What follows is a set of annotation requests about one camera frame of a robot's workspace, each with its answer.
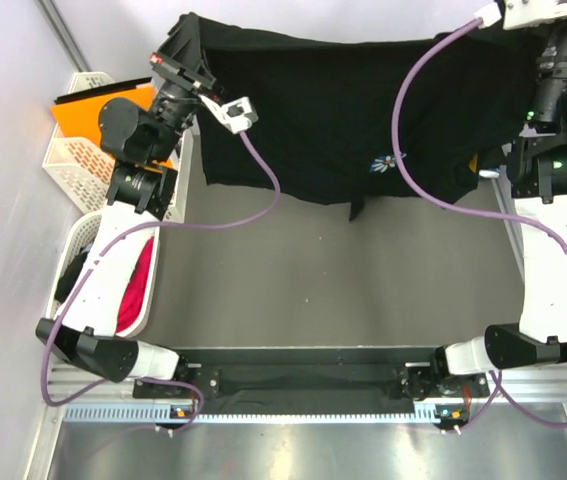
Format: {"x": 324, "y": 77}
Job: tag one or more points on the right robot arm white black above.
{"x": 528, "y": 110}

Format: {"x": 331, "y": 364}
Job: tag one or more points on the black garment in basket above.
{"x": 69, "y": 277}

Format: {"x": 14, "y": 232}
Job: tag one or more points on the orange folder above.
{"x": 80, "y": 118}

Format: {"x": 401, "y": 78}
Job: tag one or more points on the black t shirt flower print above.
{"x": 342, "y": 123}

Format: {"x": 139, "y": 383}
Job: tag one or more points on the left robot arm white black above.
{"x": 140, "y": 140}

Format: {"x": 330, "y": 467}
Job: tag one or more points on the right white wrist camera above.
{"x": 521, "y": 14}

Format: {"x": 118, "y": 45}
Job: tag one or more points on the black folder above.
{"x": 102, "y": 90}

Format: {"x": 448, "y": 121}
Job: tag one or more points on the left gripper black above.
{"x": 182, "y": 60}

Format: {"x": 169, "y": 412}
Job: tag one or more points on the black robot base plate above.
{"x": 321, "y": 380}

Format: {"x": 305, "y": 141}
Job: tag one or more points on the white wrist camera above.
{"x": 236, "y": 116}
{"x": 521, "y": 14}

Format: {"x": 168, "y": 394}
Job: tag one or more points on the white oval laundry basket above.
{"x": 82, "y": 233}

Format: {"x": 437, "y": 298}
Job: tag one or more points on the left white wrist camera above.
{"x": 236, "y": 116}

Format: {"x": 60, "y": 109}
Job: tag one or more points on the red garment in basket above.
{"x": 135, "y": 304}

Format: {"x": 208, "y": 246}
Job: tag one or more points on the white perforated file organizer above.
{"x": 83, "y": 172}

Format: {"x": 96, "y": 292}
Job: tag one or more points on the folded black t shirt stack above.
{"x": 490, "y": 162}

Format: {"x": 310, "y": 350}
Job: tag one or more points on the aluminium frame rail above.
{"x": 174, "y": 403}

